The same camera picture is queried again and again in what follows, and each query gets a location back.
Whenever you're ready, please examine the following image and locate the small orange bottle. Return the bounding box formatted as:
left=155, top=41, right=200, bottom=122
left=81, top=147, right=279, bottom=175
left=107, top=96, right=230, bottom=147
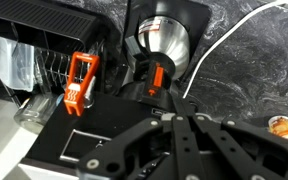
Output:
left=267, top=115, right=288, bottom=145

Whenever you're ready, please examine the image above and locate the steel coffee carafe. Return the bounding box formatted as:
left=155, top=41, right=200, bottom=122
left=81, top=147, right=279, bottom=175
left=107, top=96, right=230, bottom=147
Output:
left=135, top=15, right=191, bottom=103

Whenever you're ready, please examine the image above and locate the clear plastic container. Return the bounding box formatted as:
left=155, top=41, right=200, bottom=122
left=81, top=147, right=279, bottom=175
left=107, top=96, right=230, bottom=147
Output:
left=0, top=35, right=36, bottom=93

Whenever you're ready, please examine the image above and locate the clear glass jar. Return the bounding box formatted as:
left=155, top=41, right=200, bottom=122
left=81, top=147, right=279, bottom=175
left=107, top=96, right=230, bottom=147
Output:
left=13, top=93, right=66, bottom=135

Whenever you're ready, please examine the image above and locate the black dish rack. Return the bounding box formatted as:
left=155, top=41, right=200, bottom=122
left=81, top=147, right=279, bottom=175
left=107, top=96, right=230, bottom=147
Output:
left=0, top=0, right=100, bottom=91

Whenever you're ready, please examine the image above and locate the white power cable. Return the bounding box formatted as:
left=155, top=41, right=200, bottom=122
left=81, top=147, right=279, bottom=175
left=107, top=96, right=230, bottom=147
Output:
left=182, top=0, right=288, bottom=100

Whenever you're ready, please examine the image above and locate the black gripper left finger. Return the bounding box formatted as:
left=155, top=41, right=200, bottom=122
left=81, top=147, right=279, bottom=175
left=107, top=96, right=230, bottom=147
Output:
left=77, top=95, right=202, bottom=180

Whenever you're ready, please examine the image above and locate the orange coffee machine lever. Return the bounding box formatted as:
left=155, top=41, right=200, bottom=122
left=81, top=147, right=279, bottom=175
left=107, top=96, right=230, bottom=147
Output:
left=63, top=51, right=101, bottom=117

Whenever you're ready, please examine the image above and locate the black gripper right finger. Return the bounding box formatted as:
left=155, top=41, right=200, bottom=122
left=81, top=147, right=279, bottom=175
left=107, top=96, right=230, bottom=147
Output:
left=183, top=96, right=288, bottom=180

